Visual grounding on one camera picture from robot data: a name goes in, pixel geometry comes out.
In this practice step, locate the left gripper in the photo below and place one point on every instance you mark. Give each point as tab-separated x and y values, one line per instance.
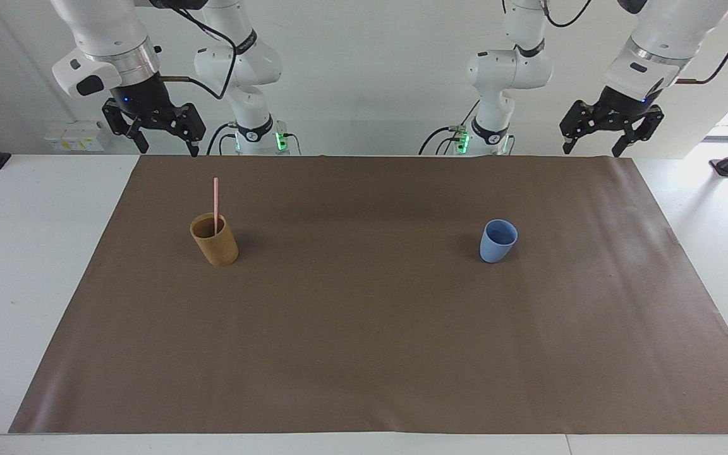
629	104

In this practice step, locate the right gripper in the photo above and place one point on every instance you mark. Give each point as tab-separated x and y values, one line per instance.
143	98

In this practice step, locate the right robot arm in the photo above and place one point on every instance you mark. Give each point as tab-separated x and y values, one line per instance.
244	63

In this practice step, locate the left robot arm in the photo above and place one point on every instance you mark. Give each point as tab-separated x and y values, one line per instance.
509	66

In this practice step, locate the pink chopstick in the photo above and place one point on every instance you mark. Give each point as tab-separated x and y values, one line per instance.
216	199

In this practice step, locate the brown cup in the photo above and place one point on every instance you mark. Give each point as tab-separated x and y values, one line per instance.
218	246

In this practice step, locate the blue cup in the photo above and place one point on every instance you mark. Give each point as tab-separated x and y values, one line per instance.
495	246

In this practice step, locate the white wall socket box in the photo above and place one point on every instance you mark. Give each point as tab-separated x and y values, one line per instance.
76	138

